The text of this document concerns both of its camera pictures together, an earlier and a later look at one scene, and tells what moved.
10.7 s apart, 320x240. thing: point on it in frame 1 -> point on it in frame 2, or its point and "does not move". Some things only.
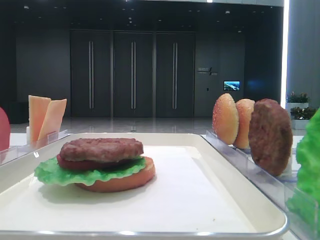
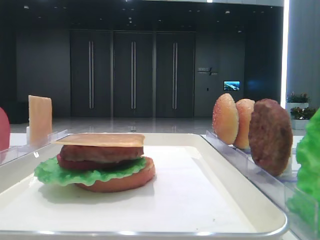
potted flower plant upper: [301, 100] does not move
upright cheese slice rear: [37, 107] does not move
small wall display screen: [231, 85] does not move
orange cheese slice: [54, 116] -> [113, 139]
